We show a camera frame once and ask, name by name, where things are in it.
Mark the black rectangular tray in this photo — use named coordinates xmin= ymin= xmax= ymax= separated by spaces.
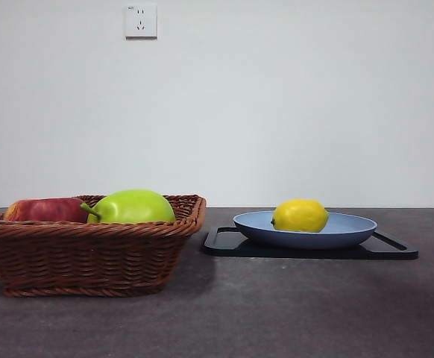
xmin=201 ymin=225 xmax=420 ymax=261

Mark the yellow lemon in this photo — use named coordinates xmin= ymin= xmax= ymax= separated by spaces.
xmin=270 ymin=198 xmax=330 ymax=233

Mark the green pear with stem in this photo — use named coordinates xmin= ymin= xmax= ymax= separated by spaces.
xmin=81 ymin=189 xmax=177 ymax=224

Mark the brown wicker basket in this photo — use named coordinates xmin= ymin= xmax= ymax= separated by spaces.
xmin=0 ymin=194 xmax=207 ymax=298

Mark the red apple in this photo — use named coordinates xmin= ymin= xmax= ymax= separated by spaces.
xmin=4 ymin=197 xmax=90 ymax=224

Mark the light blue round plate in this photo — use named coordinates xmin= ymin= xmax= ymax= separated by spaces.
xmin=233 ymin=210 xmax=378 ymax=251

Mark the white wall power socket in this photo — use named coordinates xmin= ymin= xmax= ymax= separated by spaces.
xmin=125 ymin=3 xmax=158 ymax=40

